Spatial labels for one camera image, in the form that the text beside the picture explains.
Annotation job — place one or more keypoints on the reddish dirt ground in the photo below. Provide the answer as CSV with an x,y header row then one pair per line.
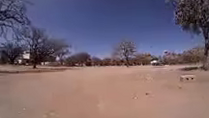
x,y
93,95

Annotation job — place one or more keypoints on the row of trees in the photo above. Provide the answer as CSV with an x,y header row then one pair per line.
x,y
179,57

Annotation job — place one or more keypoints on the pale block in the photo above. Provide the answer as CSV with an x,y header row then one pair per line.
x,y
187,77

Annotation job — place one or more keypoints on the large bare tree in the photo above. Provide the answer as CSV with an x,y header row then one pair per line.
x,y
4,15

